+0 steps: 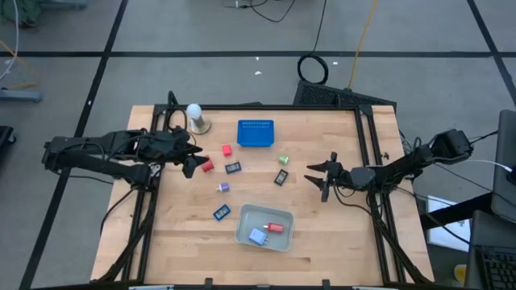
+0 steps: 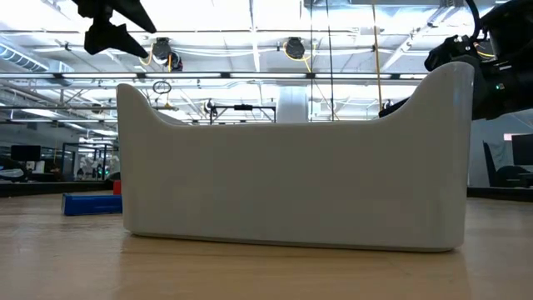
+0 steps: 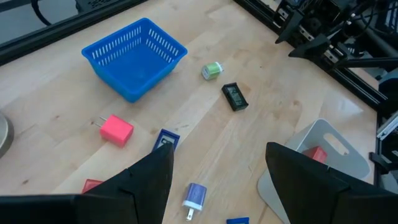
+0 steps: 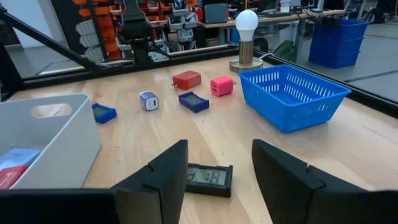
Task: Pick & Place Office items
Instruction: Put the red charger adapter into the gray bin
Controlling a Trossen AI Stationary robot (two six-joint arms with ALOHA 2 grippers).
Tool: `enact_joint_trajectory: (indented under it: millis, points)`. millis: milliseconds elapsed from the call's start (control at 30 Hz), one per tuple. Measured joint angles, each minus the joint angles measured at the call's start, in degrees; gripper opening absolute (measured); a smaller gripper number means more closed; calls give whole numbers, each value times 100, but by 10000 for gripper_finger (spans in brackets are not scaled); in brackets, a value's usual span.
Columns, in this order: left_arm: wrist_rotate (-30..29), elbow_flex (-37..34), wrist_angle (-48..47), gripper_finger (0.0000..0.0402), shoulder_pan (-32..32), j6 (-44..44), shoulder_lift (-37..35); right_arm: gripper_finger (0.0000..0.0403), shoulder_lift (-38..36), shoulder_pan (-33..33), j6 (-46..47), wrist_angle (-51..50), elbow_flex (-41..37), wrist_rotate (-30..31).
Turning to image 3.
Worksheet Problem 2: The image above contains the navy blue digital clock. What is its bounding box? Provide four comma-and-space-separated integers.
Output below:
151, 128, 181, 153

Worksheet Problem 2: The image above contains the black vented box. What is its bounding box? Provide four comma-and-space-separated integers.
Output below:
75, 0, 125, 11

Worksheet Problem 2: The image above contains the blue slotted plastic basket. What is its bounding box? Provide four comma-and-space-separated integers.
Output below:
81, 17, 188, 104

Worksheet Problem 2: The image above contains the green wall charger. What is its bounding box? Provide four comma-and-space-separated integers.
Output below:
201, 61, 224, 81

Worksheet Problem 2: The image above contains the red wall charger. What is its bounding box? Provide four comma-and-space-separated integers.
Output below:
302, 145, 328, 165

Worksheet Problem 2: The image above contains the black digital clock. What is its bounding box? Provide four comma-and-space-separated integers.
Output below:
221, 82, 249, 112

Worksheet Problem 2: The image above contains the silver aluminium extrusion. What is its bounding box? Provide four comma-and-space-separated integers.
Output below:
376, 111, 398, 141

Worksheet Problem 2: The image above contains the red digital clock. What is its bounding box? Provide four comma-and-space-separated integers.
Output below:
81, 178, 104, 194

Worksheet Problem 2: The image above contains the white plastic storage bin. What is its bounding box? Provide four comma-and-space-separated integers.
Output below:
256, 118, 372, 224

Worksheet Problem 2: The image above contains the pink wall charger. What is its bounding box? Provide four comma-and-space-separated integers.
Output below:
94, 114, 135, 149

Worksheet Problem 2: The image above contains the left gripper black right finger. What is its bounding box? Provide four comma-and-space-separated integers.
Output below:
266, 141, 398, 224

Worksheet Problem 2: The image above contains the black floor cable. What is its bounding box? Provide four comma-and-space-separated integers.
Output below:
30, 0, 53, 27

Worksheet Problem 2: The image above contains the brass lamp with white bulb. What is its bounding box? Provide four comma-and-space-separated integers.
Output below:
0, 111, 15, 159

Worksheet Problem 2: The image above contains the purple wall charger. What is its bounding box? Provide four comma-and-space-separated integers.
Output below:
182, 182, 208, 222

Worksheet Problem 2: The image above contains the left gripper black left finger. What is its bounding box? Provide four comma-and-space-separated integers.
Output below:
76, 142, 175, 224

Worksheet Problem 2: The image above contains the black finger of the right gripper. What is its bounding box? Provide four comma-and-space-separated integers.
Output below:
274, 11, 304, 45
288, 33, 332, 58

